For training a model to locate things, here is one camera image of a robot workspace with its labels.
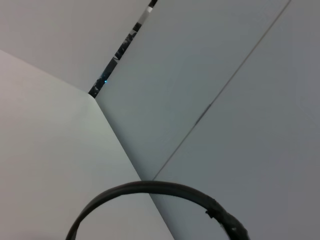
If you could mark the black round teapot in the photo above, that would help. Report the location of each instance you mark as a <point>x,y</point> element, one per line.
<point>150,187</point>

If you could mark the dark equipment behind wall panels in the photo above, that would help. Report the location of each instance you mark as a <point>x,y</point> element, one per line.
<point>110,70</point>

